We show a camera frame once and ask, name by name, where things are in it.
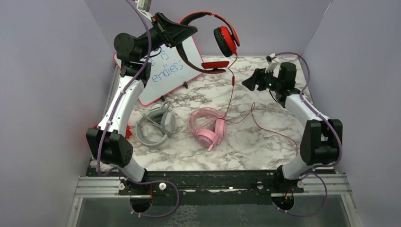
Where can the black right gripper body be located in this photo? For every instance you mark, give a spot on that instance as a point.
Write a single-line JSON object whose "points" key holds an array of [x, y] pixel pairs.
{"points": [[268, 81]]}

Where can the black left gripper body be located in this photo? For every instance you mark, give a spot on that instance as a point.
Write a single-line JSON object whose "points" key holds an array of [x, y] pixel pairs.
{"points": [[156, 38]]}

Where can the red black headphones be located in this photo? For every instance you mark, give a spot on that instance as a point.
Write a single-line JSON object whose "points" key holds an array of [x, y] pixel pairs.
{"points": [[226, 38]]}

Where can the pink headphones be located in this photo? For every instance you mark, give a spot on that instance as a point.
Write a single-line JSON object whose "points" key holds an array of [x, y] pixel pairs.
{"points": [[208, 126]]}

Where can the grey white headphones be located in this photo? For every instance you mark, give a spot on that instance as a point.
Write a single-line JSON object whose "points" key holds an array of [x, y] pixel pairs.
{"points": [[163, 119]]}

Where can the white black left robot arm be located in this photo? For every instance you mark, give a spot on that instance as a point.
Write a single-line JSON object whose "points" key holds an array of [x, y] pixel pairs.
{"points": [[107, 140]]}

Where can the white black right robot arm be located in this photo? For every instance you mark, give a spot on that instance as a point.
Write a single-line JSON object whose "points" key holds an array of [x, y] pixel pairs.
{"points": [[321, 144]]}

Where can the pink framed whiteboard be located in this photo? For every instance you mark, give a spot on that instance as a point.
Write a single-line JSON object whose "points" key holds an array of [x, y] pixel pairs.
{"points": [[169, 72]]}

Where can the red plastic bin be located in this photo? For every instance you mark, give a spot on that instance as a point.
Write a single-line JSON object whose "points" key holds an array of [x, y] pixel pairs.
{"points": [[128, 132]]}

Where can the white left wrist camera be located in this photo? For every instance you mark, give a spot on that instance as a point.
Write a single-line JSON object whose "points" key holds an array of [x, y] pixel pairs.
{"points": [[143, 6]]}

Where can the black metal base rail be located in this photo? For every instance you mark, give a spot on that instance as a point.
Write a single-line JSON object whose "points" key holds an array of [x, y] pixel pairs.
{"points": [[207, 188]]}

